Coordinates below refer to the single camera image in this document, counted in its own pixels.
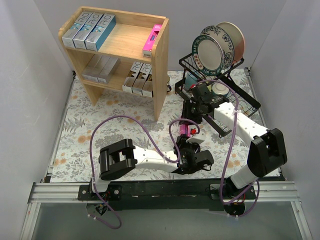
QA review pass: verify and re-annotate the pink toothpaste box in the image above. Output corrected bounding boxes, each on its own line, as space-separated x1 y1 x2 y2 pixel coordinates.
179 124 191 137

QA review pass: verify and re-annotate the black wire dish rack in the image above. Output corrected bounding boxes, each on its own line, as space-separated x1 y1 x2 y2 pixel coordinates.
174 53 261 137

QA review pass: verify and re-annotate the light blue mug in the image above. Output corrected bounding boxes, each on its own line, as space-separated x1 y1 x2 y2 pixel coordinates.
184 73 198 91

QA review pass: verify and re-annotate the dark striped toothpaste box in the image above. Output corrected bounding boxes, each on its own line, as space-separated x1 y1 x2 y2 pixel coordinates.
132 63 152 95

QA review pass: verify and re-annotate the magenta toothpaste box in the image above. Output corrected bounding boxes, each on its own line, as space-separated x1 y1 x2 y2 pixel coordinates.
142 24 162 58

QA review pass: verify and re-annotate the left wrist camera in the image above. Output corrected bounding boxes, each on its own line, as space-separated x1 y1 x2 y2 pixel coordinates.
186 126 206 145

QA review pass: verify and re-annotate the brown silver RO toothpaste box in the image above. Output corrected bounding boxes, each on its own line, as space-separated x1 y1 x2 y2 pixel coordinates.
142 69 153 98

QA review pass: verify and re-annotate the green rimmed white plate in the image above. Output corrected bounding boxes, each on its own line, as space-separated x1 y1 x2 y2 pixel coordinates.
191 34 224 76

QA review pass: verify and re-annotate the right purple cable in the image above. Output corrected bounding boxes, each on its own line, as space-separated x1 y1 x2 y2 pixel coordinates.
194 79 261 218

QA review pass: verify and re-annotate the blue floral patterned plate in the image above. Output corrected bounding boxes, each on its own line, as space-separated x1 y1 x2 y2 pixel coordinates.
201 25 235 70

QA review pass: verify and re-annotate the silver black RO toothpaste box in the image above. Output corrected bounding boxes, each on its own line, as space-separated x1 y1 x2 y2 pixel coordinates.
122 61 143 93

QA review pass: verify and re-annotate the yellow mug behind shelf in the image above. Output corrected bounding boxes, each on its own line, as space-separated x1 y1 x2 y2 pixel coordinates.
166 75 172 93

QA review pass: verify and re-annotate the silver Protefix toothpaste box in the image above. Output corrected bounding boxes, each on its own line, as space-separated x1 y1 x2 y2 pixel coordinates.
90 55 110 83

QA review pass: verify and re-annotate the floral table mat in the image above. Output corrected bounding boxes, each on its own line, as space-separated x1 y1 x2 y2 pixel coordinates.
50 71 249 183

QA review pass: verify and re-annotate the wooden two-tier shelf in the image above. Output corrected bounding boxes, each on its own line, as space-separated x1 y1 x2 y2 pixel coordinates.
58 6 170 120

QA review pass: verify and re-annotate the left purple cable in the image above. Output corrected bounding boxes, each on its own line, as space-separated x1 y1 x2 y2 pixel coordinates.
89 115 201 230

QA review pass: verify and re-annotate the beige and pink plate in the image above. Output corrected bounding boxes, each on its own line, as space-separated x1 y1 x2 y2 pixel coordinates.
217 21 246 64

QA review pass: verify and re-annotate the white toothpaste box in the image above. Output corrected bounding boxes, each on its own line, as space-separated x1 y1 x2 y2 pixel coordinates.
97 57 121 84

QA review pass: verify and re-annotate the silver blue RO toothpaste box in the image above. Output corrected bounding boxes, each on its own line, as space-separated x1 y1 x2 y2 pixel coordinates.
62 11 92 48

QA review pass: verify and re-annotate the purple cable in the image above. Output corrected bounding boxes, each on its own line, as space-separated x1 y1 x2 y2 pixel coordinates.
194 79 261 218
89 115 201 230

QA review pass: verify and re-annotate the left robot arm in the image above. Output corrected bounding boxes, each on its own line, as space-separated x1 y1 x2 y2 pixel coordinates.
89 134 214 200

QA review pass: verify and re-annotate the cyan toothpaste box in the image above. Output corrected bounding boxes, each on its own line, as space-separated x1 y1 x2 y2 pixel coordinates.
85 13 116 52
72 12 103 49

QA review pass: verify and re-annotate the teal and white bowl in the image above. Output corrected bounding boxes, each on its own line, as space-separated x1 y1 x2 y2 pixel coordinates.
211 82 230 97

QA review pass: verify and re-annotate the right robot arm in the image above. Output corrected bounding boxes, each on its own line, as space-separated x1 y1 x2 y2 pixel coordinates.
182 83 288 199

